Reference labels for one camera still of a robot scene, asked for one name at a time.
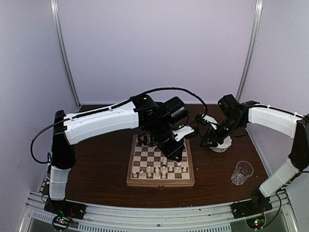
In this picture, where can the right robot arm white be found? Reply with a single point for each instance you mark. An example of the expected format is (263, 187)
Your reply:
(285, 134)

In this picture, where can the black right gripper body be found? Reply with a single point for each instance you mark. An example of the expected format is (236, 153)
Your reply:
(232, 125)

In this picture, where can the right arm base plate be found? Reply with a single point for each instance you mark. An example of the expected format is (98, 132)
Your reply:
(246, 208)

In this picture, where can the aluminium corner post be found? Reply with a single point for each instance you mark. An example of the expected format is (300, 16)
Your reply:
(257, 17)
(63, 52)

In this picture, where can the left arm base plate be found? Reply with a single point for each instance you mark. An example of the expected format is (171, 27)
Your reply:
(65, 208)

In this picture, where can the wooden chess board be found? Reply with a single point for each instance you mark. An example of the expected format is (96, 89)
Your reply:
(143, 156)

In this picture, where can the white scalloped bowl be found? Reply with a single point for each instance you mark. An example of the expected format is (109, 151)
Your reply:
(220, 148)

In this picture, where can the aluminium front rail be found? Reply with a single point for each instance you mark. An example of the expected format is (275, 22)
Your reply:
(102, 218)

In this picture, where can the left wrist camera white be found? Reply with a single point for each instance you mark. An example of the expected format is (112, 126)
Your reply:
(179, 134)

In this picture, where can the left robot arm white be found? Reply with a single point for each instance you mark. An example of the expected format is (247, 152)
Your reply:
(70, 129)

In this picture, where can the dark rook far piece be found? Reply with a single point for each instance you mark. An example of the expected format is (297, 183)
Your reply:
(139, 141)

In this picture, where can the clear plastic cup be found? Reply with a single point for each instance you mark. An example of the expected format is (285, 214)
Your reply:
(242, 171)

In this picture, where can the left aluminium corner post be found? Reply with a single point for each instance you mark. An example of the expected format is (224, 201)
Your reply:
(63, 52)

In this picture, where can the white knight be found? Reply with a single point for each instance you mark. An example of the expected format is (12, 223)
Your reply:
(164, 162)

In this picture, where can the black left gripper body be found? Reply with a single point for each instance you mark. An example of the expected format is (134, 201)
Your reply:
(160, 134)

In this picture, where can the right aluminium corner post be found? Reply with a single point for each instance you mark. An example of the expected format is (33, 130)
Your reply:
(257, 17)

